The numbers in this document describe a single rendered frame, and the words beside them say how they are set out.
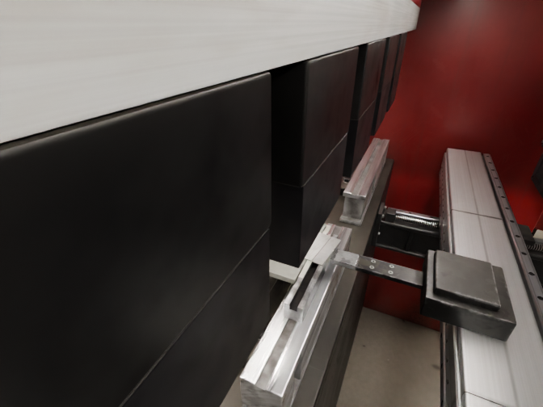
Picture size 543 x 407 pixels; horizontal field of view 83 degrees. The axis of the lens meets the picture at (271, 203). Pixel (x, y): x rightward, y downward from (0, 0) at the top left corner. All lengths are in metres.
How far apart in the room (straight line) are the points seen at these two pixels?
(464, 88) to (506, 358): 0.96
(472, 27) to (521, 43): 0.15
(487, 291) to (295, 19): 0.46
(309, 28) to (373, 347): 1.62
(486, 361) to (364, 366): 1.17
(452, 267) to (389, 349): 1.22
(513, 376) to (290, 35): 0.47
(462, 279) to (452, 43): 0.91
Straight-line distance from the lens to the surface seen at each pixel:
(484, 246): 0.73
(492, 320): 0.53
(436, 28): 1.29
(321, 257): 0.56
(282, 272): 0.53
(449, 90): 1.31
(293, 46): 0.18
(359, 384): 1.60
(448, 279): 0.53
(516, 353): 0.55
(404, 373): 1.69
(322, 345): 0.60
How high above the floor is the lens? 1.36
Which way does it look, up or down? 30 degrees down
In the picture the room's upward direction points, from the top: straight up
